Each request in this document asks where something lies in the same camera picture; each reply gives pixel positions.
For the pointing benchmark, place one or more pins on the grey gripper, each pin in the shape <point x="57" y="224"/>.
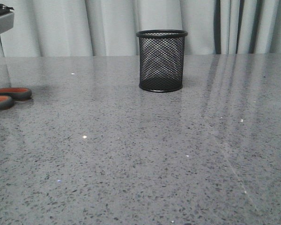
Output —
<point x="6" y="18"/>

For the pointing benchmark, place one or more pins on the orange and grey scissors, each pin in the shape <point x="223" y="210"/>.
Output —
<point x="9" y="95"/>

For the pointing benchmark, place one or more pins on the grey curtain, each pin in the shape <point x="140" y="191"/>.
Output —
<point x="109" y="27"/>

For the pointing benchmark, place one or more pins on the black mesh pen cup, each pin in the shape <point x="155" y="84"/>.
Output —
<point x="161" y="59"/>

